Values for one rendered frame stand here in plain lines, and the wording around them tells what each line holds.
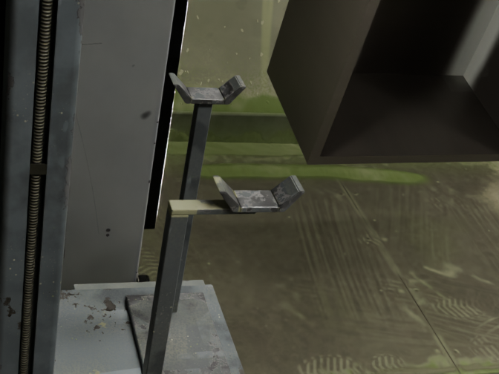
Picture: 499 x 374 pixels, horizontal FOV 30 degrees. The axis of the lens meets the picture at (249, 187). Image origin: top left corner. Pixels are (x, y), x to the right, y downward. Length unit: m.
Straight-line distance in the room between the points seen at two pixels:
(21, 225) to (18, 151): 0.08
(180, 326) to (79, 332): 0.12
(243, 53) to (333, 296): 0.92
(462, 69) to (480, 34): 0.12
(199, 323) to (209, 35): 1.94
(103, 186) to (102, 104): 0.15
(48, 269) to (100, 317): 0.24
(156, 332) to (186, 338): 0.23
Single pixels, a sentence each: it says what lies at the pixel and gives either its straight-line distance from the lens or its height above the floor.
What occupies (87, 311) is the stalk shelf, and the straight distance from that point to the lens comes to 1.16.
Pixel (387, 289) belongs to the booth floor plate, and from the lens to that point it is 2.58.
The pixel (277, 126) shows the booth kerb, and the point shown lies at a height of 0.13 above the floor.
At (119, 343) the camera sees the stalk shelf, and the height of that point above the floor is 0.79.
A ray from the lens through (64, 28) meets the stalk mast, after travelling 0.79.
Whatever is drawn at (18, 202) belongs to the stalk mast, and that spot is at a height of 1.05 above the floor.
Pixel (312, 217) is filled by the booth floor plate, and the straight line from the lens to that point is 2.79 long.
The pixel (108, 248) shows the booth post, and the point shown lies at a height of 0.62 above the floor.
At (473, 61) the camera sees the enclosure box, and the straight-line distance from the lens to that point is 2.68.
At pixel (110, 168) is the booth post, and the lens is 1.46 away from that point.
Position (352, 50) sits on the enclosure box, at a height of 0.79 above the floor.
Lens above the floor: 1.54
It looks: 32 degrees down
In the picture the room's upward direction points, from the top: 12 degrees clockwise
